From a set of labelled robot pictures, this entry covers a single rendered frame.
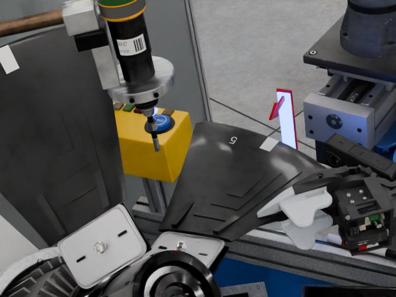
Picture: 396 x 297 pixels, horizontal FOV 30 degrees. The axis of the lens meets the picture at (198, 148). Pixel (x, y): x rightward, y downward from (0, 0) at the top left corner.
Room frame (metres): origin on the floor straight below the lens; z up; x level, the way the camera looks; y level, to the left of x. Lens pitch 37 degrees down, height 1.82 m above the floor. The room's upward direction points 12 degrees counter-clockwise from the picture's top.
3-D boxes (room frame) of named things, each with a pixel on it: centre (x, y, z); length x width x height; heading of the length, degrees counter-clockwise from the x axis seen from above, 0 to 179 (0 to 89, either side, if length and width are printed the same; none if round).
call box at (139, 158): (1.10, 0.10, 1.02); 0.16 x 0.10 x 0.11; 57
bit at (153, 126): (0.63, 0.04, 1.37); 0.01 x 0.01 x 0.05
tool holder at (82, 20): (0.63, 0.05, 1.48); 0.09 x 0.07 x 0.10; 92
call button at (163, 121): (1.07, 0.06, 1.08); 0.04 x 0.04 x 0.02
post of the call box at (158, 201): (1.10, 0.10, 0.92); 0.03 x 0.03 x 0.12; 57
